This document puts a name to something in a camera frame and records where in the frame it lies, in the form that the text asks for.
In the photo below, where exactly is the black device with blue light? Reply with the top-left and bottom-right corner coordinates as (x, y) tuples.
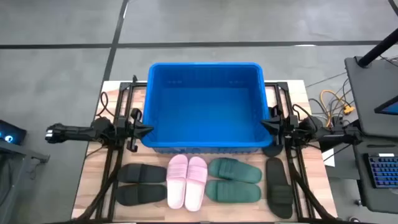
(0, 119), (27, 146)

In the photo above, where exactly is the blue plastic bin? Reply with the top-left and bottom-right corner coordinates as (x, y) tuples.
(141, 62), (274, 154)

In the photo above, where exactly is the yellow cable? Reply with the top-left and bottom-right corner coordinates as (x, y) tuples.
(320, 89), (356, 127)

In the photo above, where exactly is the black slide sandal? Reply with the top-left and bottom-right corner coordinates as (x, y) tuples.
(117, 163), (168, 184)
(114, 184), (168, 207)

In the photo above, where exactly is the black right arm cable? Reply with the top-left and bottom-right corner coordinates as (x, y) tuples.
(292, 104), (312, 124)

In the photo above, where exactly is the dark grey slide sandal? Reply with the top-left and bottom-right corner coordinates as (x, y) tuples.
(262, 143), (284, 158)
(266, 157), (294, 220)

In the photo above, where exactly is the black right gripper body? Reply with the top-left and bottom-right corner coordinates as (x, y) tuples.
(272, 105), (299, 147)

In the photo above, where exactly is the pink slide sandal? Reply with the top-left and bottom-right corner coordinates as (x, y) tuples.
(184, 156), (208, 212)
(166, 154), (189, 210)

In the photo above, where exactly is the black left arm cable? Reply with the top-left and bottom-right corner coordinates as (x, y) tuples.
(98, 91), (110, 118)

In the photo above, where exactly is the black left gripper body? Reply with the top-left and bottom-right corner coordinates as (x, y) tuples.
(116, 108), (144, 153)

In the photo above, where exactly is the white paper sheet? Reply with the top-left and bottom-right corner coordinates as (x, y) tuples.
(323, 148), (336, 168)

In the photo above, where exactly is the black floor cable bundle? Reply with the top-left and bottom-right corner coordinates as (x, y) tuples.
(306, 71), (354, 125)

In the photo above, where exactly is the black round pole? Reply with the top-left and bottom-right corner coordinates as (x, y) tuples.
(357, 27), (398, 68)

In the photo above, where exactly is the grey metal stand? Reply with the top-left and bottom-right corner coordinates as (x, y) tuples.
(0, 141), (50, 224)

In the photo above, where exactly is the green slide sandal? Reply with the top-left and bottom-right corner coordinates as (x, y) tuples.
(207, 157), (263, 184)
(205, 179), (262, 204)

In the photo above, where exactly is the grey keyboard tray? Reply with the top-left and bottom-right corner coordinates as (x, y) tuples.
(351, 136), (398, 215)

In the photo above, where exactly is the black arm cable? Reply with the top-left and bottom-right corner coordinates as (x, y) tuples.
(98, 91), (110, 118)
(292, 104), (312, 124)

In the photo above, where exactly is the black tablet screen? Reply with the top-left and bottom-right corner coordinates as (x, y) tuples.
(374, 95), (398, 116)

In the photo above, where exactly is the grey desk panel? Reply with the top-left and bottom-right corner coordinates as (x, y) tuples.
(344, 55), (398, 138)

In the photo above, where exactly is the backlit computer keyboard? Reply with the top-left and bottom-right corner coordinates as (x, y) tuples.
(366, 152), (398, 189)

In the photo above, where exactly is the black aluminium extrusion frame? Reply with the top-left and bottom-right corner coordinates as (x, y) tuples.
(73, 74), (338, 223)

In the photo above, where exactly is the black desk support bar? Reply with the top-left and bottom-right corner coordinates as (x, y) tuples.
(319, 136), (363, 153)

